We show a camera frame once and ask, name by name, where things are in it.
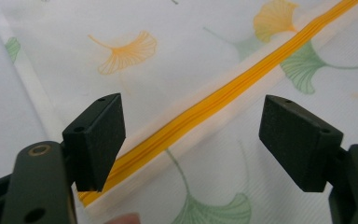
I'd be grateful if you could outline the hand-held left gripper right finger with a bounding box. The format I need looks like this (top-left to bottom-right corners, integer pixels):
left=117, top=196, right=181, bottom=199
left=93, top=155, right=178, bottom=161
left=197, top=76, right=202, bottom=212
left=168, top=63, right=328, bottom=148
left=258, top=94, right=345, bottom=193

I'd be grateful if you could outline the white leaf-print pillowcase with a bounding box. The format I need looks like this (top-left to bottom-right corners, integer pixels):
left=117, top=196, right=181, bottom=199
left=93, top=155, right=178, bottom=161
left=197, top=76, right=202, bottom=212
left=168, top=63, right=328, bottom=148
left=0, top=0, right=358, bottom=224

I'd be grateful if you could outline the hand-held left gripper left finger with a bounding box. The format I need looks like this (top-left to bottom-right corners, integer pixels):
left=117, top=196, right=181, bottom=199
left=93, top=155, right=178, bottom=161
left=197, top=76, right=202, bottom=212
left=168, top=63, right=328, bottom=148
left=62, top=91, right=127, bottom=193

